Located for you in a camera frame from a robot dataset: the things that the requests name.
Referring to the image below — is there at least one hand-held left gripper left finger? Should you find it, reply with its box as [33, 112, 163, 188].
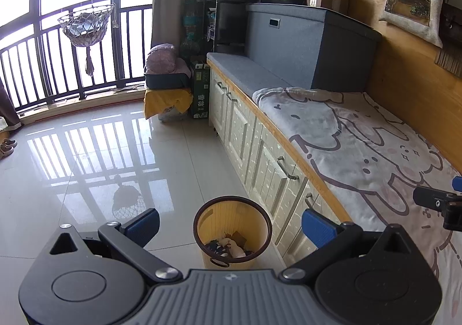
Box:
[49, 208, 183, 283]

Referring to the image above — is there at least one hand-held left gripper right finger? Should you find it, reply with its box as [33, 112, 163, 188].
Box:
[280, 209, 414, 282]

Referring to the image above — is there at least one yellow trash bin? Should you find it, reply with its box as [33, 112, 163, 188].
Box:
[193, 196, 273, 270]

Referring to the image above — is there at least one printed cream blanket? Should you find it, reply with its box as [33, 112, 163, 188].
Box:
[252, 87, 462, 325]

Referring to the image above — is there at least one cream bench cabinet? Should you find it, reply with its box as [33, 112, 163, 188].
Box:
[207, 65, 353, 268]

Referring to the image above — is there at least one yellow cloth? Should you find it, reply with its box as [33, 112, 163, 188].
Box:
[144, 87, 194, 120]

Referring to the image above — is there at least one green cardboard box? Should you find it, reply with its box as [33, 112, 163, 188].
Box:
[190, 61, 211, 120]

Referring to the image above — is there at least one brown fringed bag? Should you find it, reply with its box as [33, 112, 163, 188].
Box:
[435, 3, 462, 80]

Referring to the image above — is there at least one pink cushion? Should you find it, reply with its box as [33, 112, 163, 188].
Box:
[144, 43, 192, 75]

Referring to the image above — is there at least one black balcony railing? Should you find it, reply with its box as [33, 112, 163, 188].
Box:
[0, 4, 154, 113]

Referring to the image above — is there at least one grey bench cushion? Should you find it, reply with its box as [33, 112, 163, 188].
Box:
[206, 52, 294, 92]

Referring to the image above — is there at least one dark brown curtain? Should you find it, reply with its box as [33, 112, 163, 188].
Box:
[0, 76, 23, 131]

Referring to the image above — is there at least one grey fabric storage box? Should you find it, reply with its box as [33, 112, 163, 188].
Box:
[245, 3, 382, 93]

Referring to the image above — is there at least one cream printed tote bag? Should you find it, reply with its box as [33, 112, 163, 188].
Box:
[381, 0, 448, 48]

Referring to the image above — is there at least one hanging net basket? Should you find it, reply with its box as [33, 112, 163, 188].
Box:
[58, 0, 117, 76]

